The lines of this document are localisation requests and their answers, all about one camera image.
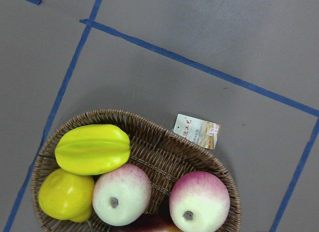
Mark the pink peach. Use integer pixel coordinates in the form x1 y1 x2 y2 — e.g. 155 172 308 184
92 164 152 226

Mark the basket paper tag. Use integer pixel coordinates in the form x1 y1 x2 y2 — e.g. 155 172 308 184
173 114 221 150

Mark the red mango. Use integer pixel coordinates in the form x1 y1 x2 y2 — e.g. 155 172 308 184
122 215 181 232

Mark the wicker fruit basket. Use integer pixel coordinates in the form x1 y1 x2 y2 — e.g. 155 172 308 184
31 109 242 232

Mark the yellow starfruit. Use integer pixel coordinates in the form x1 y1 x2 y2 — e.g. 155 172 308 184
54 124 131 176

